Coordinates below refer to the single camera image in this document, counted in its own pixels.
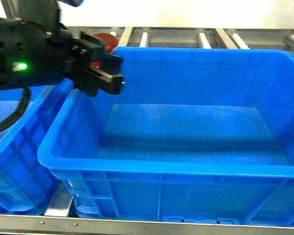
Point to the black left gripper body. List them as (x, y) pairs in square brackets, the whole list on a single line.
[(32, 57)]

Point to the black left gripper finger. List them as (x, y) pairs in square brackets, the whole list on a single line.
[(111, 60), (111, 84)]

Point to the red mushroom push button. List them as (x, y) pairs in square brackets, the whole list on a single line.
[(110, 43)]

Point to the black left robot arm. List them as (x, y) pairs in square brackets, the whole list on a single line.
[(45, 13)]

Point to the blue plastic bin right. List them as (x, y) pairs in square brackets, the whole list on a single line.
[(176, 134)]

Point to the blue plastic bin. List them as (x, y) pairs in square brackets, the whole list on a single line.
[(26, 187), (176, 134)]

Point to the blue plastic bin left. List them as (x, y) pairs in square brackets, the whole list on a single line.
[(26, 187)]

